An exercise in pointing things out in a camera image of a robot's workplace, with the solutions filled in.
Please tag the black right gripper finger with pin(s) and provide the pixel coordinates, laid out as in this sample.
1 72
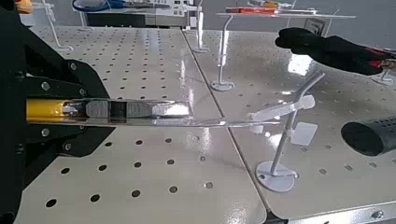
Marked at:
71 82
68 141

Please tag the yellow pliers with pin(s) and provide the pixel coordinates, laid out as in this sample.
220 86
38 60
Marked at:
46 110

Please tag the beige pegboard panel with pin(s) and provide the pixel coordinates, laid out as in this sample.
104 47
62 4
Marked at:
140 77
264 62

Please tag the red white glue tube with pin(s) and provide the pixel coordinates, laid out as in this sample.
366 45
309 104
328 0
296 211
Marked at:
249 10

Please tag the black perforated cylinder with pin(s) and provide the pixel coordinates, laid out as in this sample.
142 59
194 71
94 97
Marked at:
370 137

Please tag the grey metal frame rail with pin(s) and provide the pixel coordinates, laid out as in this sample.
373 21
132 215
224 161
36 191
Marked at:
348 214

